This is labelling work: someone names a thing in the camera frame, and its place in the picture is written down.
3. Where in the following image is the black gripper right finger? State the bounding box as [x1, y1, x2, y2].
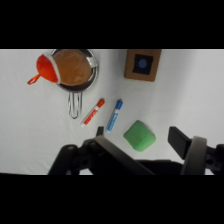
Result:
[167, 126, 224, 176]

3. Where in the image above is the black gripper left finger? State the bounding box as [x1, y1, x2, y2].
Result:
[48, 126, 155, 176]

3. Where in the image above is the green block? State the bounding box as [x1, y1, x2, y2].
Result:
[122, 119, 157, 153]

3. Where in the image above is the blue marker pen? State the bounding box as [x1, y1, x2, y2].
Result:
[105, 98, 124, 133]

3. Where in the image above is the orange marker pen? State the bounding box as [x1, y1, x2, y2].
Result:
[80, 97, 106, 128]

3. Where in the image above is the silver metal pot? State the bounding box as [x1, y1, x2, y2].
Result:
[49, 49, 100, 120]

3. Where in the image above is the brown wooden box blue button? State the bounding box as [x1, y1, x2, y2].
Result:
[124, 49, 163, 83]

